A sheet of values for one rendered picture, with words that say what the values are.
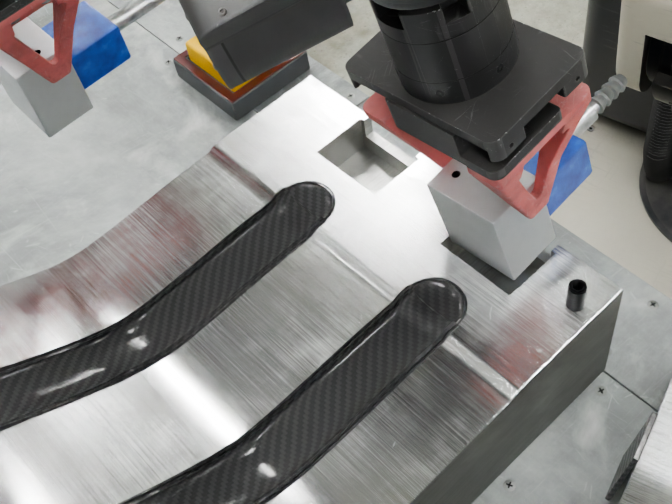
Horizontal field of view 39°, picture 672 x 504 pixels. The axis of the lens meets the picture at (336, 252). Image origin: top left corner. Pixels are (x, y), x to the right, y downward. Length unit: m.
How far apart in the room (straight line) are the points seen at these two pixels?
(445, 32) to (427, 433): 0.21
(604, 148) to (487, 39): 1.02
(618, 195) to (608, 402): 0.79
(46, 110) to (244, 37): 0.28
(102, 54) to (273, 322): 0.22
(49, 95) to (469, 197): 0.28
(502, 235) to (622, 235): 0.84
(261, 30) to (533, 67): 0.13
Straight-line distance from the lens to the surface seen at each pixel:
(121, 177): 0.76
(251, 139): 0.63
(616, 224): 1.35
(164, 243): 0.59
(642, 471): 0.53
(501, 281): 0.57
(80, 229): 0.73
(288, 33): 0.38
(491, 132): 0.42
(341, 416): 0.51
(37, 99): 0.63
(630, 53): 0.93
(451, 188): 0.51
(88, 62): 0.64
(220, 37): 0.37
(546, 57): 0.44
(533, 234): 0.53
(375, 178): 0.62
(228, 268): 0.57
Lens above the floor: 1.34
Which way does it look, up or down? 53 degrees down
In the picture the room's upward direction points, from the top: 11 degrees counter-clockwise
